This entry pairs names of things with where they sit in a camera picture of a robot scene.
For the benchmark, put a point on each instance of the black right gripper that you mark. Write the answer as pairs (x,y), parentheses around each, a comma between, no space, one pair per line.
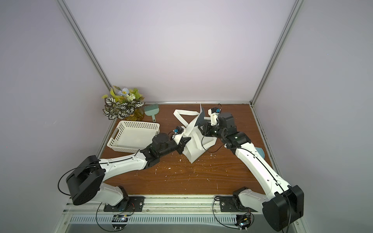
(204,128)

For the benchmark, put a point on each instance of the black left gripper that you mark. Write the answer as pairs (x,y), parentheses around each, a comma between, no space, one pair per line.
(184,140)

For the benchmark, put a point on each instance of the white insulated delivery bag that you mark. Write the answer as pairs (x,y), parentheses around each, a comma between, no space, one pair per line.
(192,121)

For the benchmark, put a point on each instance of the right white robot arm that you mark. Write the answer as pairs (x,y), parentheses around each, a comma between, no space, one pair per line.
(281,204)

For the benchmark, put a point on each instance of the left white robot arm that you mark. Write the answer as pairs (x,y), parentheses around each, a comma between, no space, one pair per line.
(87,181)

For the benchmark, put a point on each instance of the white perforated plastic basket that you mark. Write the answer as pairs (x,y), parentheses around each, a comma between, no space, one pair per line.
(131,136)

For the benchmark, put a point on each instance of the teal dustpan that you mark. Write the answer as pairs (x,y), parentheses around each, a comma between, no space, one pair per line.
(259,152)

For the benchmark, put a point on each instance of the artificial plant with striped leaves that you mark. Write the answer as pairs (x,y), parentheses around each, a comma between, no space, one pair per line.
(124,104)

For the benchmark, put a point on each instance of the left circuit board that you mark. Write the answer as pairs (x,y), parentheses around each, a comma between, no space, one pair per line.
(119,222)

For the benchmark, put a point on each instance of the circuit board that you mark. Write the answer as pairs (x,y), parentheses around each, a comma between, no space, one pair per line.
(243,222)
(119,222)

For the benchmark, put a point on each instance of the right circuit board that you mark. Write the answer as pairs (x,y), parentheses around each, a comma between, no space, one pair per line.
(243,222)

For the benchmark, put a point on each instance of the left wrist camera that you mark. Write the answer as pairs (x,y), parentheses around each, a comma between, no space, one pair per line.
(177,134)

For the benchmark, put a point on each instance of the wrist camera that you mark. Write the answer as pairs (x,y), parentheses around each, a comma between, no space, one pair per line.
(177,134)
(214,115)

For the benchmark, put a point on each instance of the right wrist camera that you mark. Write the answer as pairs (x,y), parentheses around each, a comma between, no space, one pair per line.
(214,115)

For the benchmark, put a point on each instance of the aluminium mounting rail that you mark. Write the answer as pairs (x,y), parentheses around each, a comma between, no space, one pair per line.
(160,209)

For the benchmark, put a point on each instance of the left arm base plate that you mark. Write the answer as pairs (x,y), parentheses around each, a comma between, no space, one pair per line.
(128,204)

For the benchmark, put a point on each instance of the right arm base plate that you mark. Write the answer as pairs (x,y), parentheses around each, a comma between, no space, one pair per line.
(230,204)

